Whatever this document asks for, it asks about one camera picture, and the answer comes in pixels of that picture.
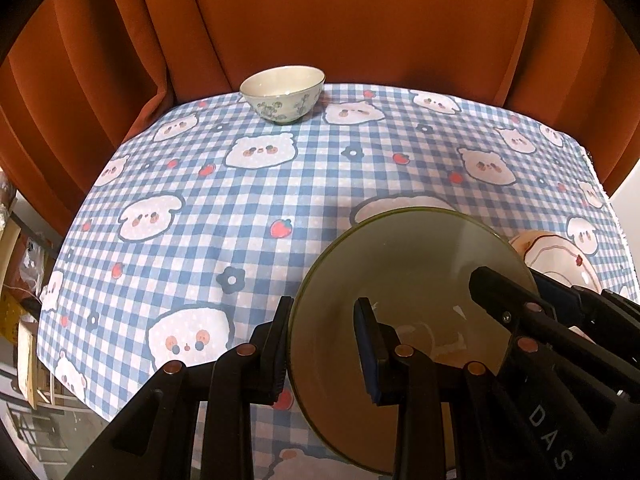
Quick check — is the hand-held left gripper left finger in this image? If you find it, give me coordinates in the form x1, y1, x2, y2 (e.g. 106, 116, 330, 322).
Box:
75, 295, 295, 480

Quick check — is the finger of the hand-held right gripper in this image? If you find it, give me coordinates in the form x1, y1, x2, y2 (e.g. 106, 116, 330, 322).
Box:
531, 269, 640, 333
469, 266, 558, 346

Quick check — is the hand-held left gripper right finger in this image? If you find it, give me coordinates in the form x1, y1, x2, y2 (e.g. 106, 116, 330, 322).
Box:
353, 297, 511, 480

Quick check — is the orange curtain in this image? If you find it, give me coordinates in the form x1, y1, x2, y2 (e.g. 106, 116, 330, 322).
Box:
0, 0, 640, 241

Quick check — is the small pink scalloped plate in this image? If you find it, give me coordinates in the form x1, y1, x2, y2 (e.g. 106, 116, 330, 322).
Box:
522, 235, 604, 295

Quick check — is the white bowl blue floral print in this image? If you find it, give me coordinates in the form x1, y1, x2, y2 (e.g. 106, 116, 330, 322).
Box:
239, 64, 326, 125
289, 207, 539, 476

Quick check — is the cluttered storage shelf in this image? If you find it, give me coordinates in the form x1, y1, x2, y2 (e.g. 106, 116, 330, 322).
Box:
0, 170, 68, 441

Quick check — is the blue checked bear print tablecloth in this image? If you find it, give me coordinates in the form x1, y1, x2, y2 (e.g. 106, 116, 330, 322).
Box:
36, 82, 632, 480

